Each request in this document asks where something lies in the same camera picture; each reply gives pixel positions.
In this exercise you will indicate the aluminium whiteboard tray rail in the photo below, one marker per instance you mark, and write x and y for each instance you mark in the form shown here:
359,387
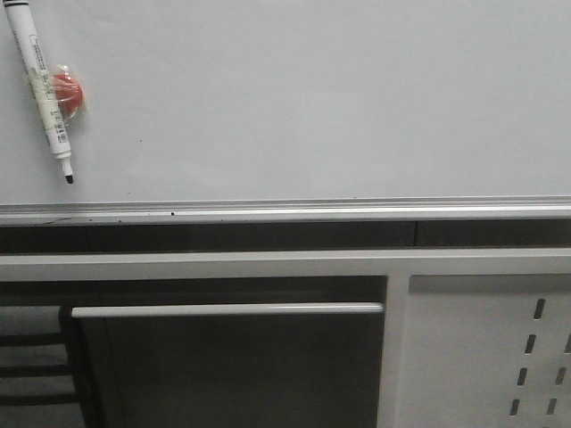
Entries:
333,210

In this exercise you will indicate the white black dry-erase marker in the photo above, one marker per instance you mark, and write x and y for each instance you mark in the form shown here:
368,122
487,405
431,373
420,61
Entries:
23,28

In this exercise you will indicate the white metal table frame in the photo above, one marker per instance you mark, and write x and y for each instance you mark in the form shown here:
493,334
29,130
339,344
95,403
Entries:
396,267

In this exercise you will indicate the white whiteboard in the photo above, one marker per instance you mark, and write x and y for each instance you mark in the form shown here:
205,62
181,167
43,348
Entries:
287,100

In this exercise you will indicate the grey panel with white rail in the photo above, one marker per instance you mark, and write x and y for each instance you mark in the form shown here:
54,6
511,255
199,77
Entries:
237,365

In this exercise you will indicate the red round magnet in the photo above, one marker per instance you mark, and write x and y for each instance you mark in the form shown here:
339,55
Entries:
68,92

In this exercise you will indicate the white perforated metal panel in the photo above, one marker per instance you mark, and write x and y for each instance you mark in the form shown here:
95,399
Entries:
486,351

